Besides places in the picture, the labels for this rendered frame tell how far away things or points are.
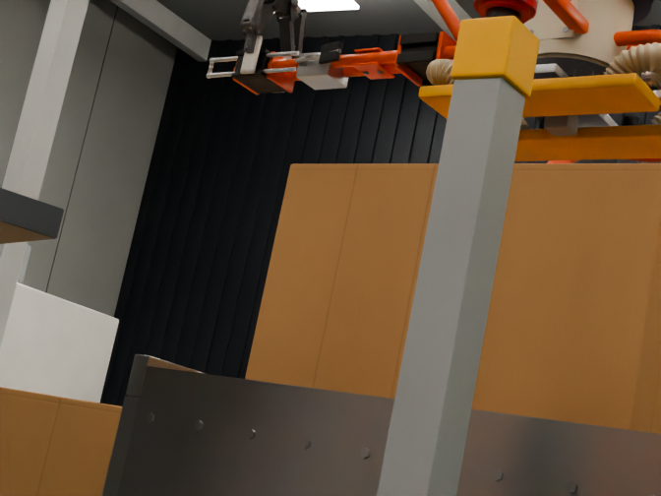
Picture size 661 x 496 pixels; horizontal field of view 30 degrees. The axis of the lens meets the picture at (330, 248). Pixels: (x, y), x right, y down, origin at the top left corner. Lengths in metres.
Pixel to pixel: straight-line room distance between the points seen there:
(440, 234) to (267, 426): 0.42
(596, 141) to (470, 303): 0.70
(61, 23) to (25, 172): 0.71
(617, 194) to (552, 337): 0.20
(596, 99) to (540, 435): 0.56
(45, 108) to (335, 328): 4.03
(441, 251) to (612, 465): 0.29
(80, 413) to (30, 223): 0.56
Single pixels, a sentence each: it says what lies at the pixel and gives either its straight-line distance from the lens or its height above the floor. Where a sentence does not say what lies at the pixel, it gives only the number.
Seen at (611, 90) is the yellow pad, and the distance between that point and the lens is 1.74.
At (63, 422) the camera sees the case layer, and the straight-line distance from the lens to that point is 2.08.
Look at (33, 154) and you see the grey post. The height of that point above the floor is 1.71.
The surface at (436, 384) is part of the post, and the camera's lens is 1.27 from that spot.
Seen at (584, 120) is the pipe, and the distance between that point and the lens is 1.96.
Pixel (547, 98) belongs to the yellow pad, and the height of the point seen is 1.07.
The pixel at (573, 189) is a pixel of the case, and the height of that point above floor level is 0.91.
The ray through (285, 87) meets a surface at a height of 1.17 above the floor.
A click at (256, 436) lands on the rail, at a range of 1.61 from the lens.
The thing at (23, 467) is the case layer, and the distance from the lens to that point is 2.13.
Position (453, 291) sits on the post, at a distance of 1.28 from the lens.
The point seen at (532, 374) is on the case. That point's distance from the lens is 1.59.
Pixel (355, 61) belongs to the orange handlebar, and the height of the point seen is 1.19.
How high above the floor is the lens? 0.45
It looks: 12 degrees up
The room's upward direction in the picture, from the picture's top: 11 degrees clockwise
